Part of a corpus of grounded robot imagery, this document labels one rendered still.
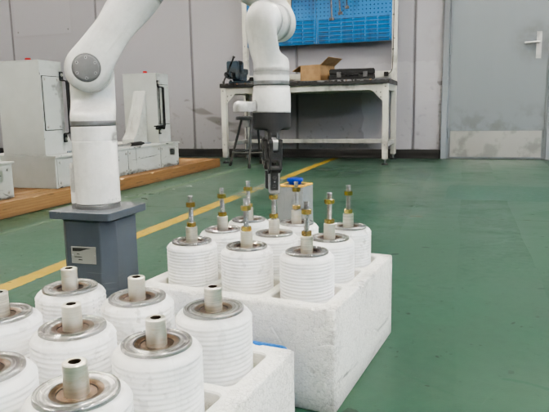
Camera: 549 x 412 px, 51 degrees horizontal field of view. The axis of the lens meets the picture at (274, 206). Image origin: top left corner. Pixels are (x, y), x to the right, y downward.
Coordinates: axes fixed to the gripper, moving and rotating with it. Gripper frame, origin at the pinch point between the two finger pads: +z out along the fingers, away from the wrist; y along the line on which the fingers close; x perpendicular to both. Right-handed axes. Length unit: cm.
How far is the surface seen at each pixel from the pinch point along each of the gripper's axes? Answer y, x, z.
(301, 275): -21.2, -2.6, 12.8
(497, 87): 418, -259, -37
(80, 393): -65, 24, 10
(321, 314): -26.1, -5.1, 18.0
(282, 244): -4.9, -1.4, 11.3
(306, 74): 446, -81, -50
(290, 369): -42.5, 2.2, 19.4
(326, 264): -20.5, -6.9, 11.3
